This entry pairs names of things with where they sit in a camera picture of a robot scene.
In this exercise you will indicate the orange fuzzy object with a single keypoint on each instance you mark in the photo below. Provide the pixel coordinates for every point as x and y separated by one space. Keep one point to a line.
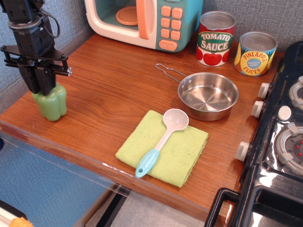
20 222

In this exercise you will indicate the green toy bell pepper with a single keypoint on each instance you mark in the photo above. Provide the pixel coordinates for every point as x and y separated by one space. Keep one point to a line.
53 105

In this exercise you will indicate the tomato sauce can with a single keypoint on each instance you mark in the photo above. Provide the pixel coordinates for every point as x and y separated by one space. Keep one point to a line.
215 35

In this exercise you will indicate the black toy stove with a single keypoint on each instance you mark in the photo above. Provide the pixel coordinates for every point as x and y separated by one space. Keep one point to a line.
271 191

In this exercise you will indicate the toy microwave oven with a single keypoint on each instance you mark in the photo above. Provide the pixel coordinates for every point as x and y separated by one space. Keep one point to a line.
164 25

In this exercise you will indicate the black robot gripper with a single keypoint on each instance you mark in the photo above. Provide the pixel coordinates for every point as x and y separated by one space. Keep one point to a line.
34 45

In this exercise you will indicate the white stove knob middle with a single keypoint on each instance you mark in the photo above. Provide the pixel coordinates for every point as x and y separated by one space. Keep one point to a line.
257 107

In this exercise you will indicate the white spoon with blue handle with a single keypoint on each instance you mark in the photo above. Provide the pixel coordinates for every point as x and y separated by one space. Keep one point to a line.
174 120

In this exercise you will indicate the green folded cloth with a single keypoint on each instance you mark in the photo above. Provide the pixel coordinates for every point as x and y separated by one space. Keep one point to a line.
178 156

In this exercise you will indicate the white stove knob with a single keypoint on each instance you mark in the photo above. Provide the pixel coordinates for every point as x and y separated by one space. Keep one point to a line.
257 107
242 151
263 90

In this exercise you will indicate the pineapple slices can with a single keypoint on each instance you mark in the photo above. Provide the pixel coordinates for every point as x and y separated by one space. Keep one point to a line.
255 53

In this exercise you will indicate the stainless steel pot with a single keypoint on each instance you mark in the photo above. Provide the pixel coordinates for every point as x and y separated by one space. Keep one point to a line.
204 96

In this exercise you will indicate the white stove knob lower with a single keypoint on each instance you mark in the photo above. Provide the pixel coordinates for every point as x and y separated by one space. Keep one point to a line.
242 151

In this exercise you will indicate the white stove knob upper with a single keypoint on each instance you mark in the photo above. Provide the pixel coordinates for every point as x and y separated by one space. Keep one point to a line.
263 90

